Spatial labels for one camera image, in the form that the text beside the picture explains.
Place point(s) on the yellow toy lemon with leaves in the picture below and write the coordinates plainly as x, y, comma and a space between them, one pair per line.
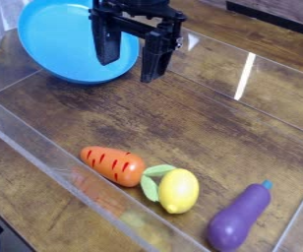
170, 186

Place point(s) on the orange toy carrot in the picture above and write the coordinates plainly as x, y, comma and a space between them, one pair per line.
119, 166

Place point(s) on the blue plastic plate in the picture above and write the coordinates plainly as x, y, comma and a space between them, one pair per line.
55, 35

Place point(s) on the clear acrylic tray wall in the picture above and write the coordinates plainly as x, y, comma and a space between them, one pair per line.
143, 226

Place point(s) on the purple toy eggplant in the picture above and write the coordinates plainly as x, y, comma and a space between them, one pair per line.
229, 226

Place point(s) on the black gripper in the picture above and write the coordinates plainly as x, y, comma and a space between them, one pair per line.
111, 18

